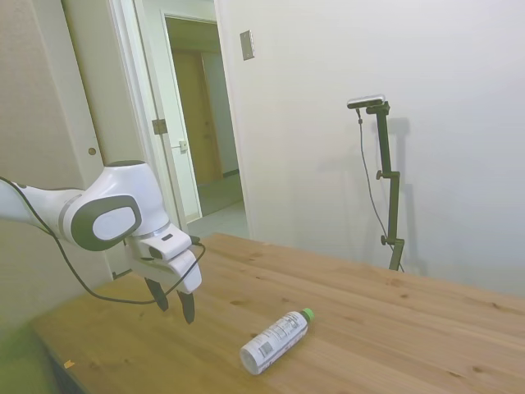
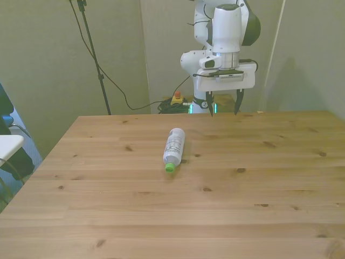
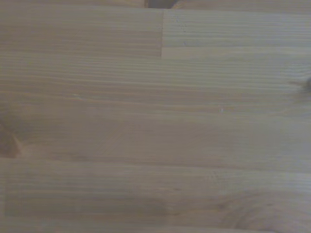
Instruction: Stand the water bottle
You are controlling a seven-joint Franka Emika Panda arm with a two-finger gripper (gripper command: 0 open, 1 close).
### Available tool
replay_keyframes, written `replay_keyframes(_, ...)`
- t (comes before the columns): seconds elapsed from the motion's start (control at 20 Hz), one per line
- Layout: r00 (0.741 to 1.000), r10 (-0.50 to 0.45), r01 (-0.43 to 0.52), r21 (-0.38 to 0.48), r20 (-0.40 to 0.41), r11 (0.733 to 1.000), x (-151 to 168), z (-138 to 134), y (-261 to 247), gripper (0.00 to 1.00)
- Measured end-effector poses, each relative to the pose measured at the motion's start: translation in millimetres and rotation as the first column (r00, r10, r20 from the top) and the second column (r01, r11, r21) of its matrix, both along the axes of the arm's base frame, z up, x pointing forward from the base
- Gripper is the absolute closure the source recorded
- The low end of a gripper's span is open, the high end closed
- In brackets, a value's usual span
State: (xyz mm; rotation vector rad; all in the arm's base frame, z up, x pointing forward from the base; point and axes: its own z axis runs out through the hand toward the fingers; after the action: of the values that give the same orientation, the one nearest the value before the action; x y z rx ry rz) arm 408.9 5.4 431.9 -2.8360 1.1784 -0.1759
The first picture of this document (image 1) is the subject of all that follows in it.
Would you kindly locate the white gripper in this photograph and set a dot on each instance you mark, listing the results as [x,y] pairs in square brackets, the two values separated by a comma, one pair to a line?
[184,273]

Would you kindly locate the white bottle with green cap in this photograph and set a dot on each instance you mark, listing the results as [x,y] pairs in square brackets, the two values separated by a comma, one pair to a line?
[270,340]

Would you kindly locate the small orange scrap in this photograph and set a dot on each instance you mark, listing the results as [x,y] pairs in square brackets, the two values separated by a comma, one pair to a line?
[69,363]

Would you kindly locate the round brass door knob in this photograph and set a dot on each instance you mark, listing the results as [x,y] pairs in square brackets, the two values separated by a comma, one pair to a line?
[92,151]

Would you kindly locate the brass door hinge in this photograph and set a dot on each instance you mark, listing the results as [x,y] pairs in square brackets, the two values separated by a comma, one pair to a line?
[159,126]

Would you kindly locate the brown wooden door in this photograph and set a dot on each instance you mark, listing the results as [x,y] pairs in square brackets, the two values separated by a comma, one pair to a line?
[193,123]

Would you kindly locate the cream open door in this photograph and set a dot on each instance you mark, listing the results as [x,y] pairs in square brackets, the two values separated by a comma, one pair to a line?
[102,82]

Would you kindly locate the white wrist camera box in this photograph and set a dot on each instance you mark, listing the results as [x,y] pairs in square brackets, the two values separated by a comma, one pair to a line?
[168,244]

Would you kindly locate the dark jointed camera stand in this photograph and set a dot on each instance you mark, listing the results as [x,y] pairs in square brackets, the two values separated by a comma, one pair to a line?
[384,143]

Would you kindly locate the grey wall switch plate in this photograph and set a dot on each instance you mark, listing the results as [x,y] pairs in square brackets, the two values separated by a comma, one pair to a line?
[247,45]

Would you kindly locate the grey camera bar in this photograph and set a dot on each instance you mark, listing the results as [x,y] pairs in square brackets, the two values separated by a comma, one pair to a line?
[365,101]

